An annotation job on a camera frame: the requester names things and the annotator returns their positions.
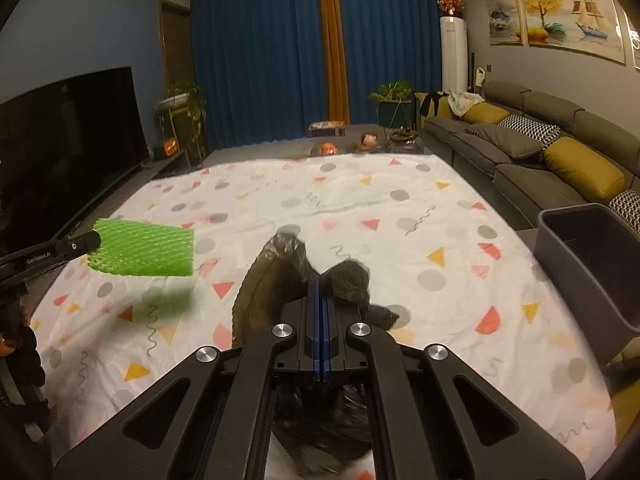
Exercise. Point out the grey plastic bin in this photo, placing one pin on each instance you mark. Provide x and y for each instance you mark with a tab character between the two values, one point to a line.
590	270

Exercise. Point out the orange glowing box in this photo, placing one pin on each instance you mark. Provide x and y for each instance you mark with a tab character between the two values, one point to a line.
164	149

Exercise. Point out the white handheld appliance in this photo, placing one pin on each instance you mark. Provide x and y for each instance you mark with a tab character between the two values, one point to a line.
478	80

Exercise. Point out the orange curtain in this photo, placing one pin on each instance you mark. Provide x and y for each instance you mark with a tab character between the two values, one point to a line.
332	45

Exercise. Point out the orange flower bouquet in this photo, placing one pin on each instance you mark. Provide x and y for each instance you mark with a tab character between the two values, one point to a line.
450	2

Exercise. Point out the flat box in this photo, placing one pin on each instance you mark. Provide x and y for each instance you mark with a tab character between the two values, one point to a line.
327	129

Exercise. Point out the orange figurine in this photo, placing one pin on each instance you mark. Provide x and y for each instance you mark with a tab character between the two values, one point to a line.
329	149

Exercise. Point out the dark tea set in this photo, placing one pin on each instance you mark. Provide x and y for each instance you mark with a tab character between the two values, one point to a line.
405	141

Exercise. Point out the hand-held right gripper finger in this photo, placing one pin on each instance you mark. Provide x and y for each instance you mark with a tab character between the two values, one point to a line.
326	320
314	320

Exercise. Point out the small framed painting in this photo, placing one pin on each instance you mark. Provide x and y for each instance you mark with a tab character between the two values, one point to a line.
504	15

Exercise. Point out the yellow leather seat cushion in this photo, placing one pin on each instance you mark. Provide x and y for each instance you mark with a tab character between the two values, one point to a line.
622	400

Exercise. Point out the patterned white tablecloth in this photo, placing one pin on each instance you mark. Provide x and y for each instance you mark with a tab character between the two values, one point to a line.
400	260

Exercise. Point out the grey television stand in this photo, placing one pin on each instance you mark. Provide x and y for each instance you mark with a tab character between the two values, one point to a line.
160	166

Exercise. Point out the brown wooden door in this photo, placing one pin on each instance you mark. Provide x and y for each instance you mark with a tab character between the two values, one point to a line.
175	60

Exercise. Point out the framed sailboat painting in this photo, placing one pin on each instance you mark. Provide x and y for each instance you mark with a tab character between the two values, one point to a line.
570	15

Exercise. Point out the white cloth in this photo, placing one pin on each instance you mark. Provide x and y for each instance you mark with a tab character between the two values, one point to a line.
462	102

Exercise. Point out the flat grey pillow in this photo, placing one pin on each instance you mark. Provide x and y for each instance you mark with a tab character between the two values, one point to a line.
505	140

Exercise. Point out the grey sofa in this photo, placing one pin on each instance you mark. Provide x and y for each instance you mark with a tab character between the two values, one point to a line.
550	105

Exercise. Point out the brown doll figurine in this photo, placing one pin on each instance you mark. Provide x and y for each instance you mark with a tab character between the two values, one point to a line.
367	141

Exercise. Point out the black plastic bag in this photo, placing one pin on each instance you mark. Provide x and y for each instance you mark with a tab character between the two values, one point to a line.
270	280

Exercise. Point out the potted plant in dark pot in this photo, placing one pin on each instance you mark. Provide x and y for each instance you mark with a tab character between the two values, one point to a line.
392	105

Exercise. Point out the blue curtain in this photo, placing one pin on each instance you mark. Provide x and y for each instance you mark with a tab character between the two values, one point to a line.
395	40
255	60

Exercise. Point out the black cloth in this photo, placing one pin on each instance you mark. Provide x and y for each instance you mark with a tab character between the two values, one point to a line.
432	104

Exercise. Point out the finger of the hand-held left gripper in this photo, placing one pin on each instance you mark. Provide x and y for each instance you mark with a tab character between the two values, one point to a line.
60	252

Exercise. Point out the yellow pillow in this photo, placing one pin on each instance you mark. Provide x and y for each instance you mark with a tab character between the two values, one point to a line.
582	167
485	112

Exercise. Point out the black television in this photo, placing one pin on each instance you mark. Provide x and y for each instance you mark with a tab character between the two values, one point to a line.
65	150

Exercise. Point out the framed grey painting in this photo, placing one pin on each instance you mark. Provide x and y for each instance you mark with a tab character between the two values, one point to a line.
632	40

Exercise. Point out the green foam net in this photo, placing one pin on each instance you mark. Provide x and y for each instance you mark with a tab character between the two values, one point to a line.
145	250

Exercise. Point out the white standing air conditioner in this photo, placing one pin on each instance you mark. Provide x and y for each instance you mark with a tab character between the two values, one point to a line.
453	55

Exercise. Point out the black and white patterned pillow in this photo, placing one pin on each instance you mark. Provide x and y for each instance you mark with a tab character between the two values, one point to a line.
532	127
627	210

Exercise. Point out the trailing plant on stand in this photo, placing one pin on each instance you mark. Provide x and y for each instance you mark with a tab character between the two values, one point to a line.
187	100

